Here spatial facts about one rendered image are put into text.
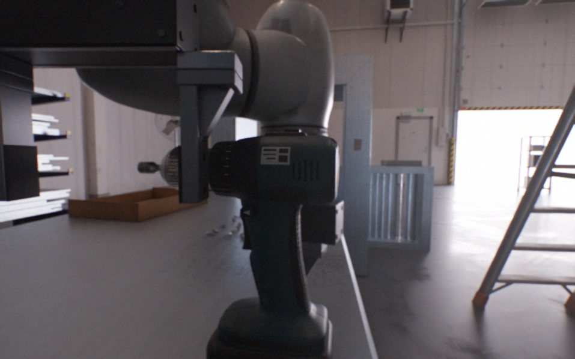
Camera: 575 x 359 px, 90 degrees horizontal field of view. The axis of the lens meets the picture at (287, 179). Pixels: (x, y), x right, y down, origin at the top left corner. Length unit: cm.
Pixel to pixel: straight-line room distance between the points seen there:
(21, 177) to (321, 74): 30
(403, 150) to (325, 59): 976
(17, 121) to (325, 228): 30
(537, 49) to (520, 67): 65
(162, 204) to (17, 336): 72
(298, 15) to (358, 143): 179
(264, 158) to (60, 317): 37
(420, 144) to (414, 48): 301
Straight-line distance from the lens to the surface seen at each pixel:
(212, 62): 21
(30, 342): 48
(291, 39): 36
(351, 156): 212
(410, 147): 1016
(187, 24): 24
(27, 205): 465
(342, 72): 220
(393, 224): 302
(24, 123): 29
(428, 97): 1048
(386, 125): 1008
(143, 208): 106
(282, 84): 34
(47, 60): 29
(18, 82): 29
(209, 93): 22
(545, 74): 1178
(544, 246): 198
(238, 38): 34
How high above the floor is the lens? 86
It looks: 5 degrees down
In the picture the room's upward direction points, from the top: straight up
